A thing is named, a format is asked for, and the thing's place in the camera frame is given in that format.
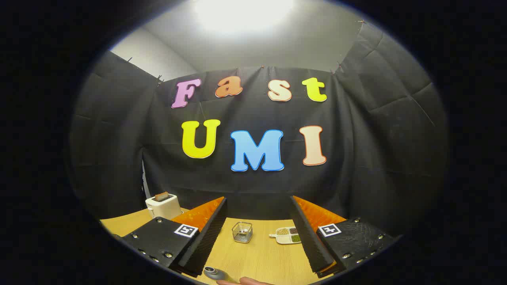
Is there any black backdrop cloth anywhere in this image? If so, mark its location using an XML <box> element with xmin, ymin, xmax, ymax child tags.
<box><xmin>69</xmin><ymin>22</ymin><xmax>448</xmax><ymax>238</ymax></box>

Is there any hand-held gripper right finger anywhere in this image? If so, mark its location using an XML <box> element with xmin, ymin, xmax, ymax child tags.
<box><xmin>289</xmin><ymin>195</ymin><xmax>397</xmax><ymax>277</ymax></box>

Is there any white divided dish of beans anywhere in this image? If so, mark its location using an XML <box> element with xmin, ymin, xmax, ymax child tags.
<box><xmin>269</xmin><ymin>226</ymin><xmax>301</xmax><ymax>245</ymax></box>

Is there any silver bottle with green label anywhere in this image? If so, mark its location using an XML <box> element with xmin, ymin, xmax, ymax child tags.
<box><xmin>203</xmin><ymin>266</ymin><xmax>229</xmax><ymax>281</ymax></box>

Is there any cream toaster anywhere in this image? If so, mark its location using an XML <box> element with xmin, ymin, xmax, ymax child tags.
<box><xmin>145</xmin><ymin>193</ymin><xmax>183</xmax><ymax>220</ymax></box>

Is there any wooden table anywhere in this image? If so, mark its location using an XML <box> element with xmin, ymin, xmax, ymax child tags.
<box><xmin>99</xmin><ymin>208</ymin><xmax>349</xmax><ymax>285</ymax></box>

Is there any metal wire basket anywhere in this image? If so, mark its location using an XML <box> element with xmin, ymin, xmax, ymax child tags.
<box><xmin>232</xmin><ymin>222</ymin><xmax>253</xmax><ymax>243</ymax></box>

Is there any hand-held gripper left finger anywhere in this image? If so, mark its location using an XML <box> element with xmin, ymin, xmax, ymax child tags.
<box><xmin>119</xmin><ymin>196</ymin><xmax>228</xmax><ymax>277</ymax></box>

